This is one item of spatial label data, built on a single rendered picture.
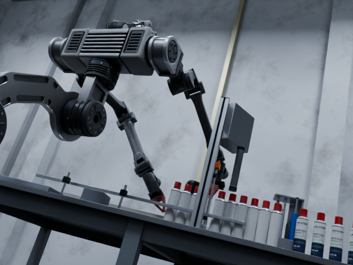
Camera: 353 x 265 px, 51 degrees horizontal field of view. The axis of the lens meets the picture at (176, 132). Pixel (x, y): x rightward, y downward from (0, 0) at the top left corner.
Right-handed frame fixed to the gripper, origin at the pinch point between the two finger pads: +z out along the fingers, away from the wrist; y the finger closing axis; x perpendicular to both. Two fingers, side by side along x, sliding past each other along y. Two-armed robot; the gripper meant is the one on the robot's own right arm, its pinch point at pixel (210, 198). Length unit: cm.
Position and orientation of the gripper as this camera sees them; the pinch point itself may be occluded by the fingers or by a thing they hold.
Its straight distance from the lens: 188.3
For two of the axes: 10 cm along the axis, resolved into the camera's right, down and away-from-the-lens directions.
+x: -1.6, -4.5, -8.8
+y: -9.4, -1.9, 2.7
